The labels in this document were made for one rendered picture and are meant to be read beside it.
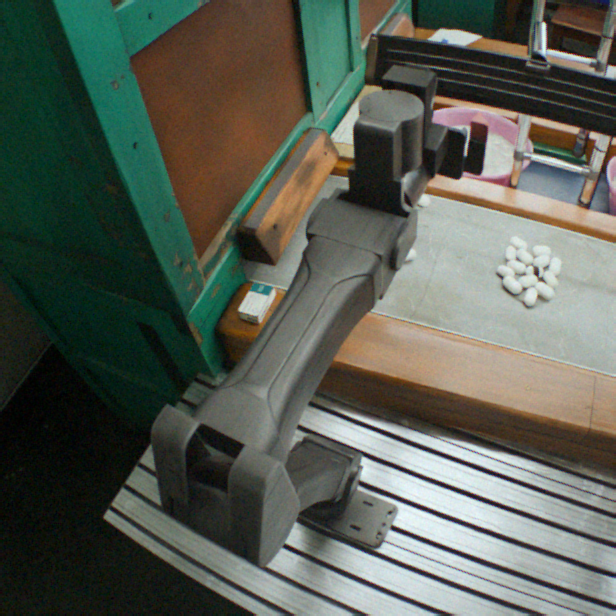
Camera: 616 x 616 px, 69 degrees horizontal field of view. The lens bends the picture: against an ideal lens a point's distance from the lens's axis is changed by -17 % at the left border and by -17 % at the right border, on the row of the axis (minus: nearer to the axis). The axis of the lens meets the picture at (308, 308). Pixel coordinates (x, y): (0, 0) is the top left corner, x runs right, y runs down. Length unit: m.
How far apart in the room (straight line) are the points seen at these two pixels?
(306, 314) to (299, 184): 0.54
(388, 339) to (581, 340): 0.32
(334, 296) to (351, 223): 0.07
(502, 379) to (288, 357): 0.45
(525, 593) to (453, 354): 0.37
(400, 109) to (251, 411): 0.27
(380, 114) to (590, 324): 0.57
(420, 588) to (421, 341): 0.36
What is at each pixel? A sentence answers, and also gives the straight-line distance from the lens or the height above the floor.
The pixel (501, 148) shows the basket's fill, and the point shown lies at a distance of 1.20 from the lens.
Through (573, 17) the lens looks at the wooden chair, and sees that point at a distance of 3.04.
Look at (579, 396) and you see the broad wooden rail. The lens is 0.77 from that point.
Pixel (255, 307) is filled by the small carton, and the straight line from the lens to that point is 0.79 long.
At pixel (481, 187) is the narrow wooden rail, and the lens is 1.02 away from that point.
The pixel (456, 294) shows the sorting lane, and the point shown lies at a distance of 0.85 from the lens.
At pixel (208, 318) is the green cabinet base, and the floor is 0.79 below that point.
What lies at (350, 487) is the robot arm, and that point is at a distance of 0.64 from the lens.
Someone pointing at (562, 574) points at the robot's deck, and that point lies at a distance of 0.79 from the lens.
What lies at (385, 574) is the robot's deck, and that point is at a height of 0.67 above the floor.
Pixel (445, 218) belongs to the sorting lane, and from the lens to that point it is 0.97.
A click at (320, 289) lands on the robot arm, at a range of 0.39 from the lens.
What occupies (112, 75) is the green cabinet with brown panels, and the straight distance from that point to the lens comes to 0.54.
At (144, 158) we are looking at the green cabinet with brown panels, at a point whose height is 1.10.
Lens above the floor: 1.40
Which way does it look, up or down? 53 degrees down
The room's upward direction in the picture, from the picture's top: 10 degrees counter-clockwise
